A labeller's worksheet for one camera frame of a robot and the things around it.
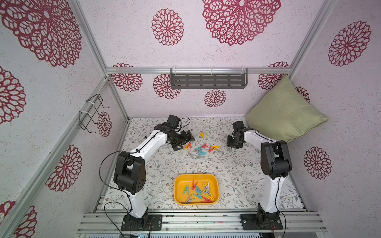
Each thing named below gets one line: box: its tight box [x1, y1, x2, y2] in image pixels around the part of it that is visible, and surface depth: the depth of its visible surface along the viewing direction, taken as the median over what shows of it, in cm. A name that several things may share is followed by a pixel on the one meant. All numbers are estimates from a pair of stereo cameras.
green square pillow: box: [245, 74, 328, 144], surface depth 86 cm
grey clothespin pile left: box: [187, 151, 198, 160], surface depth 102 cm
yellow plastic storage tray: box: [173, 173, 220, 206], surface depth 85 cm
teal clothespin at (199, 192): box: [192, 185, 203, 200], surface depth 83 cm
